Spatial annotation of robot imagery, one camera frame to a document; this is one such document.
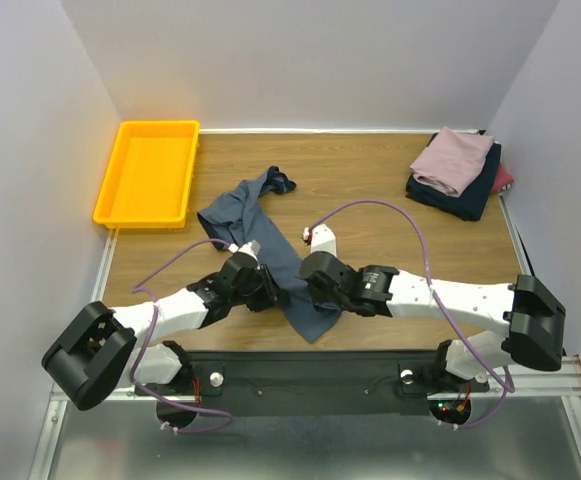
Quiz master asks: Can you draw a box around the blue-grey tank top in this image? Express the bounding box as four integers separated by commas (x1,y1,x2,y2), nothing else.
197,166,341,343

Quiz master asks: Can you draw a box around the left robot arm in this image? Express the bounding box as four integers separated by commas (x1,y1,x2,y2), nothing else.
41,252,280,411

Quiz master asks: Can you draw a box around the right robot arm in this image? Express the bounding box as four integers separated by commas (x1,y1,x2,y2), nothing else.
299,251,566,395

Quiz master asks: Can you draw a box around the dark navy folded tank top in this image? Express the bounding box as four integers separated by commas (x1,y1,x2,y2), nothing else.
404,142,503,222

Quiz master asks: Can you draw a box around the pink folded tank top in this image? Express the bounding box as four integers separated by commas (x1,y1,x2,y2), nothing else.
410,127,494,198

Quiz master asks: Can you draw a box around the maroon folded tank top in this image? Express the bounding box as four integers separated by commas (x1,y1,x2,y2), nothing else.
491,163,514,194

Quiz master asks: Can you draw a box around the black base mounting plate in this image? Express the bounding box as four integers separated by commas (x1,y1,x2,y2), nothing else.
149,350,489,417

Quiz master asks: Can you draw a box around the yellow plastic tray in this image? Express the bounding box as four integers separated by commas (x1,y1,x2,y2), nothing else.
92,120,200,230

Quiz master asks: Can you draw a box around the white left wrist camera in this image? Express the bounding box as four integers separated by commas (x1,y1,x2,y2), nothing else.
228,240,260,260

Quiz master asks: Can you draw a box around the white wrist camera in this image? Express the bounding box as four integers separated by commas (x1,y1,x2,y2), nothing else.
302,223,337,256
228,240,260,260

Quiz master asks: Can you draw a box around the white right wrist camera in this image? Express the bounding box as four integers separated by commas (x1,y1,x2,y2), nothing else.
302,223,337,256

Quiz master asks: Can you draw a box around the aluminium frame rail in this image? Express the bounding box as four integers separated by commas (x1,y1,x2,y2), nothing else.
487,354,581,399

